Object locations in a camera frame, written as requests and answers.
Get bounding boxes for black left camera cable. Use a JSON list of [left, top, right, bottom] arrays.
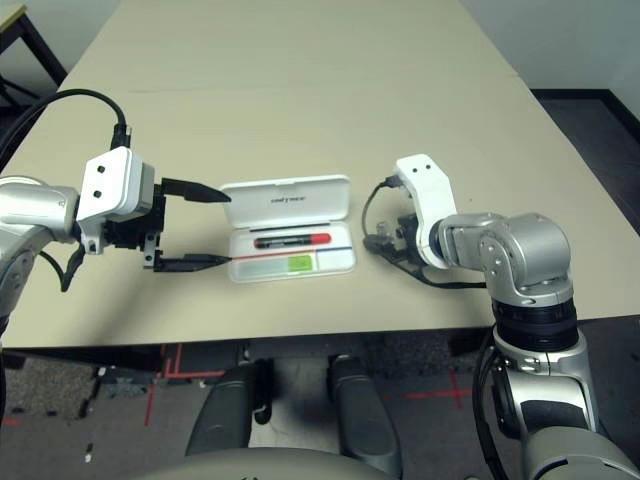
[[0, 88, 134, 169]]

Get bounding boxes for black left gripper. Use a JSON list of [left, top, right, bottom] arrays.
[[104, 177, 232, 274]]

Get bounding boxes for black marker with red cap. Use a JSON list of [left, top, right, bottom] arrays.
[[253, 232, 332, 250]]

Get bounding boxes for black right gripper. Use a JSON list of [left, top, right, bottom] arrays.
[[363, 213, 426, 275]]

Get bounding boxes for thin black right camera cable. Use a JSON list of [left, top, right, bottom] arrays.
[[361, 177, 401, 246]]

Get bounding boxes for wooden side table black legs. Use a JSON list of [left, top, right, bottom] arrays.
[[0, 3, 69, 109]]

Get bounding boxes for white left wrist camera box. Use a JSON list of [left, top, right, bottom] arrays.
[[74, 146, 156, 256]]

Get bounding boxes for short black left gripper cable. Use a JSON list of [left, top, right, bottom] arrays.
[[37, 244, 86, 294]]

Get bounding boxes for white plastic pencil case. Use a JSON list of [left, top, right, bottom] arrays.
[[219, 173, 357, 285]]

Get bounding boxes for black right shoulder cable bundle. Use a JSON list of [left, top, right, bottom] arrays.
[[472, 344, 506, 480]]

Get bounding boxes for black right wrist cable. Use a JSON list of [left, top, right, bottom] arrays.
[[422, 267, 490, 291]]

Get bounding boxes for grey robot thigh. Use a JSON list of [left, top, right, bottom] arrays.
[[327, 354, 401, 476], [184, 362, 274, 456]]

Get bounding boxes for black skirting board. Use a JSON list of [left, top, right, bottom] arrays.
[[529, 88, 640, 136]]

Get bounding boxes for pale grey robot torso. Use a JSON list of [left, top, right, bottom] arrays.
[[139, 447, 396, 480]]

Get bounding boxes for grey robot right thigh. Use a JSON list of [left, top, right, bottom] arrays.
[[327, 354, 401, 476]]

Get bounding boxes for black tripod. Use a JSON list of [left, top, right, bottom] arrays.
[[0, 74, 46, 109]]

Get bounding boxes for grey robot left thigh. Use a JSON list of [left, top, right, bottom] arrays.
[[184, 362, 274, 456]]

